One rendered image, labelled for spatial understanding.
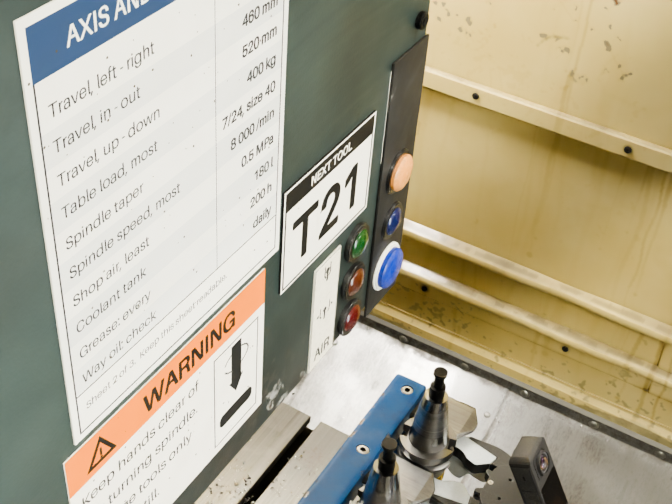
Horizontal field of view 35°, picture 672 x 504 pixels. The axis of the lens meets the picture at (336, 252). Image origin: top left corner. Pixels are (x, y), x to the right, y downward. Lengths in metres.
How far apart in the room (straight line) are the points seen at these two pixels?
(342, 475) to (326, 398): 0.66
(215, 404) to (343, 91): 0.18
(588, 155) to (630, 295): 0.23
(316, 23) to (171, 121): 0.11
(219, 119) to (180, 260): 0.07
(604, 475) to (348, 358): 0.46
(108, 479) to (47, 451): 0.06
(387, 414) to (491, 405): 0.58
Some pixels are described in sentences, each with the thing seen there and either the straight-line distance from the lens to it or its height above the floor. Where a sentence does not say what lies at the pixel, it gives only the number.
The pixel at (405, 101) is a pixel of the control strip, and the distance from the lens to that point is 0.65.
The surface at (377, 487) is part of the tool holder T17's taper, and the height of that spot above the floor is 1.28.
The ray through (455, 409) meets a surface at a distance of 1.23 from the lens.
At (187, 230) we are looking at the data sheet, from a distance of 0.47.
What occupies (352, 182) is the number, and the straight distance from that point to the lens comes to 0.62.
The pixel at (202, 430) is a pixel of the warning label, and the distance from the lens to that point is 0.57.
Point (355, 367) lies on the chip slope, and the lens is 1.81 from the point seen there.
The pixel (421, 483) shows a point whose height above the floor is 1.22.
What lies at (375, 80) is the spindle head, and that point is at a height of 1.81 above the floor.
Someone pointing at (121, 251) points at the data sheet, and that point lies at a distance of 0.43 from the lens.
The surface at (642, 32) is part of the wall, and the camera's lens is 1.37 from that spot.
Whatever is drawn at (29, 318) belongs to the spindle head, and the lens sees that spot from 0.41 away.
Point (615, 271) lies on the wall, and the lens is 1.56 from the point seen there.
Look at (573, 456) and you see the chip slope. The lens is 1.74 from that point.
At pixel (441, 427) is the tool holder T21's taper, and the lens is 1.15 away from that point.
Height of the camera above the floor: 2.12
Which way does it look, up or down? 40 degrees down
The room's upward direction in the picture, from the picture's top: 5 degrees clockwise
